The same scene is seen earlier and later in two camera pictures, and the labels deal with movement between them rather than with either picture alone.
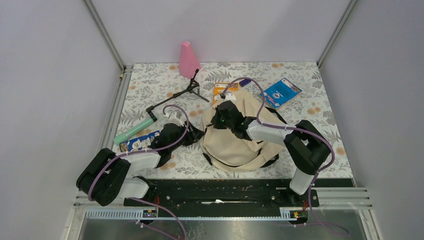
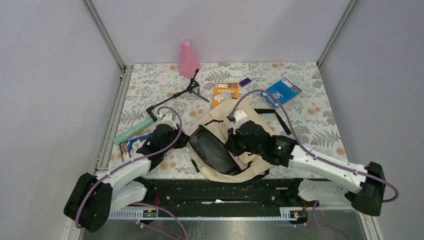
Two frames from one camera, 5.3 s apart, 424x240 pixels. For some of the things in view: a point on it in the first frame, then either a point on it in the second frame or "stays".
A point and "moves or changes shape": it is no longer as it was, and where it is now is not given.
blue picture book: (139, 144) stays
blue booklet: (281, 92) stays
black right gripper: (216, 120) → (231, 145)
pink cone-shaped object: (189, 64) stays
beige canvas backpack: (222, 149) moves or changes shape
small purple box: (244, 82) stays
